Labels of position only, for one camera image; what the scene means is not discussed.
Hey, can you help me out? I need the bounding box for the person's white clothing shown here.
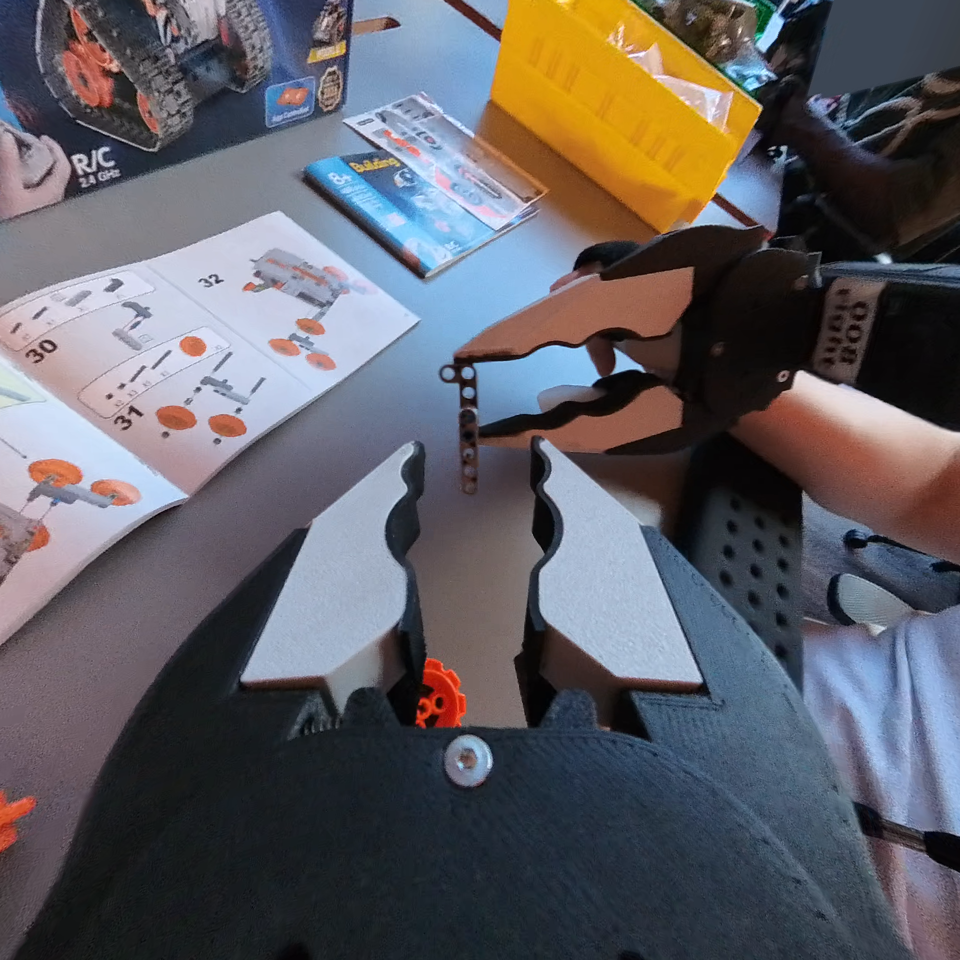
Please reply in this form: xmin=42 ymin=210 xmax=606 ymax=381
xmin=798 ymin=607 xmax=960 ymax=960

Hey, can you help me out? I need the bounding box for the blue robot kit box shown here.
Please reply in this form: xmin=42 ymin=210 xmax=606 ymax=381
xmin=0 ymin=0 xmax=355 ymax=222

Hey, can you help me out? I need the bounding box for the person's right hand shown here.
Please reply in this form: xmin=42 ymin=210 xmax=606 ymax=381
xmin=585 ymin=337 xmax=640 ymax=380

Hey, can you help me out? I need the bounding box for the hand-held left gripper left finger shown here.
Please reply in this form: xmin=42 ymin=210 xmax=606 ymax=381
xmin=240 ymin=441 xmax=429 ymax=725

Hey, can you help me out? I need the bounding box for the black perforated plastic panel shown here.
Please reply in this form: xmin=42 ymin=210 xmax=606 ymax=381
xmin=686 ymin=435 xmax=805 ymax=680

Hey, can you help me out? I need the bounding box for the black strap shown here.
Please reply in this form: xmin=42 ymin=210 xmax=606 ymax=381
xmin=855 ymin=802 xmax=960 ymax=871

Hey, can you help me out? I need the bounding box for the orange toy gear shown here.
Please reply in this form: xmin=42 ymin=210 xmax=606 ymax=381
xmin=416 ymin=658 xmax=466 ymax=730

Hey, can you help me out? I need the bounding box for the person's right forearm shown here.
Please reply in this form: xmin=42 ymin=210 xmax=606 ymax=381
xmin=731 ymin=371 xmax=960 ymax=564

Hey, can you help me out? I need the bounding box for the another person's forearm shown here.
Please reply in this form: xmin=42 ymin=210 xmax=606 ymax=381
xmin=776 ymin=90 xmax=901 ymax=226

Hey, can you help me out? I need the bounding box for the clear plastic bag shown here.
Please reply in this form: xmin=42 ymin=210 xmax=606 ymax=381
xmin=607 ymin=22 xmax=736 ymax=132

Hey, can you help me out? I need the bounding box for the white printed leaflet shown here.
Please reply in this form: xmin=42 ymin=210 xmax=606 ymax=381
xmin=343 ymin=92 xmax=549 ymax=232

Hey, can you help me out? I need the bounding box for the yellow plastic bin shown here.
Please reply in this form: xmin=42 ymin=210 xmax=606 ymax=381
xmin=489 ymin=0 xmax=764 ymax=235

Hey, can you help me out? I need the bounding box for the grey angled toy beam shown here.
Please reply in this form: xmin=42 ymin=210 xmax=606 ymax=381
xmin=441 ymin=362 xmax=481 ymax=496

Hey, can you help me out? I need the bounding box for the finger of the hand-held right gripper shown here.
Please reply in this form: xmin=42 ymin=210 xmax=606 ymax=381
xmin=477 ymin=369 xmax=700 ymax=456
xmin=452 ymin=266 xmax=696 ymax=366

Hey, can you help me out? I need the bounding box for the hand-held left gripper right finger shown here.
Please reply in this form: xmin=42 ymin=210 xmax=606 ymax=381
xmin=514 ymin=436 xmax=708 ymax=727

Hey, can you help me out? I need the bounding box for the blue cover booklet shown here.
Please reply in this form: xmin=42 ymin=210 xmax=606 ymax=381
xmin=302 ymin=153 xmax=541 ymax=280

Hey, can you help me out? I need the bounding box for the open white instruction booklet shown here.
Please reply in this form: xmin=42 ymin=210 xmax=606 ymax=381
xmin=0 ymin=211 xmax=421 ymax=646

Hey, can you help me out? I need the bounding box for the grey desk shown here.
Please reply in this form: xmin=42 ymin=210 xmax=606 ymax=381
xmin=0 ymin=0 xmax=789 ymax=960

